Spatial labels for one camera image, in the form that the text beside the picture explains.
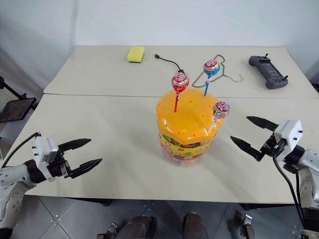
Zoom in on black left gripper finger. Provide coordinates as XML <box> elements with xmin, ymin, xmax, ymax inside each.
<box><xmin>57</xmin><ymin>138</ymin><xmax>92</xmax><ymax>153</ymax></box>
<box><xmin>67</xmin><ymin>158</ymin><xmax>103</xmax><ymax>180</ymax></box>

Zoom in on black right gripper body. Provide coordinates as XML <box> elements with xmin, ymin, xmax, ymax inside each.
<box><xmin>259</xmin><ymin>135</ymin><xmax>287</xmax><ymax>157</ymax></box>

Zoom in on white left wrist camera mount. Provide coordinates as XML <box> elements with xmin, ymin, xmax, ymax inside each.
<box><xmin>32</xmin><ymin>135</ymin><xmax>59</xmax><ymax>182</ymax></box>

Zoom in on blue-stick lollipop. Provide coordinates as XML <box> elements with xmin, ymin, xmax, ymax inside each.
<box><xmin>203</xmin><ymin>59</ymin><xmax>220</xmax><ymax>97</ymax></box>

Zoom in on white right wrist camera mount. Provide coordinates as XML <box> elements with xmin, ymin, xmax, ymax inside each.
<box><xmin>273</xmin><ymin>119</ymin><xmax>303</xmax><ymax>152</ymax></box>

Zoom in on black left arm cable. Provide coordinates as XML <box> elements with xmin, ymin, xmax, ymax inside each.
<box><xmin>0</xmin><ymin>132</ymin><xmax>42</xmax><ymax>170</ymax></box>

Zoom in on yellow green sponge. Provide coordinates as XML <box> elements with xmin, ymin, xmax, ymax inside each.
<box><xmin>126</xmin><ymin>46</ymin><xmax>146</xmax><ymax>64</ymax></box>

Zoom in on red-stick lollipop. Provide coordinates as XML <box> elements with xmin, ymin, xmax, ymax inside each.
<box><xmin>171</xmin><ymin>70</ymin><xmax>190</xmax><ymax>113</ymax></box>

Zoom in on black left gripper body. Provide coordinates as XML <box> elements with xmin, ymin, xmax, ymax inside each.
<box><xmin>46</xmin><ymin>148</ymin><xmax>72</xmax><ymax>179</ymax></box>

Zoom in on green wire hanger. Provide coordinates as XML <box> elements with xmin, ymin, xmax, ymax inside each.
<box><xmin>191</xmin><ymin>54</ymin><xmax>244</xmax><ymax>87</ymax></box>

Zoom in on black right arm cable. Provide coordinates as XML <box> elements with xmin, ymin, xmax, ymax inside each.
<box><xmin>272</xmin><ymin>145</ymin><xmax>306</xmax><ymax>226</ymax></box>

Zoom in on black table leg bracket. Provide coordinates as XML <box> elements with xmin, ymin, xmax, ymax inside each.
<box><xmin>238</xmin><ymin>213</ymin><xmax>256</xmax><ymax>239</ymax></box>
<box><xmin>97</xmin><ymin>222</ymin><xmax>119</xmax><ymax>239</ymax></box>

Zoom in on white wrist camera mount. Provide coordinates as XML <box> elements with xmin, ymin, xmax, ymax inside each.
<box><xmin>273</xmin><ymin>119</ymin><xmax>303</xmax><ymax>152</ymax></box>
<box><xmin>32</xmin><ymin>135</ymin><xmax>59</xmax><ymax>182</ymax></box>

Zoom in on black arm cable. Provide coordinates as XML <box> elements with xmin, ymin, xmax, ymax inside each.
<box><xmin>272</xmin><ymin>145</ymin><xmax>306</xmax><ymax>226</ymax></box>
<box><xmin>0</xmin><ymin>132</ymin><xmax>42</xmax><ymax>170</ymax></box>

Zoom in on dark rounded robot foot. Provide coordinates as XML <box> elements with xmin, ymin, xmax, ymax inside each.
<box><xmin>183</xmin><ymin>212</ymin><xmax>209</xmax><ymax>239</ymax></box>
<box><xmin>119</xmin><ymin>215</ymin><xmax>158</xmax><ymax>239</ymax></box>

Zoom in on black usb cable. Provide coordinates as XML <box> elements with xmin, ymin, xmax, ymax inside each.
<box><xmin>154</xmin><ymin>53</ymin><xmax>185</xmax><ymax>74</ymax></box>

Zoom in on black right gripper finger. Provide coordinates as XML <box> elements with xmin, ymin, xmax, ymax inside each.
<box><xmin>230</xmin><ymin>135</ymin><xmax>265</xmax><ymax>162</ymax></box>
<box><xmin>246</xmin><ymin>116</ymin><xmax>279</xmax><ymax>131</ymax></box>

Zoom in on grey handheld remote controller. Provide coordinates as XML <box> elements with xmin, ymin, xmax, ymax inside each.
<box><xmin>248</xmin><ymin>53</ymin><xmax>290</xmax><ymax>90</ymax></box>

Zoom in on black tablet on stand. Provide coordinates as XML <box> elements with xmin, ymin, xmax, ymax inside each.
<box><xmin>0</xmin><ymin>76</ymin><xmax>37</xmax><ymax>123</ymax></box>

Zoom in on white-stick lollipop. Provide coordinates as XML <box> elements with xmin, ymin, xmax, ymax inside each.
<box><xmin>208</xmin><ymin>101</ymin><xmax>230</xmax><ymax>135</ymax></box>

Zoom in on orange-lidded lollipop display tub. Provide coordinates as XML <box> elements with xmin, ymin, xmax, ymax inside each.
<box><xmin>156</xmin><ymin>86</ymin><xmax>224</xmax><ymax>168</ymax></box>

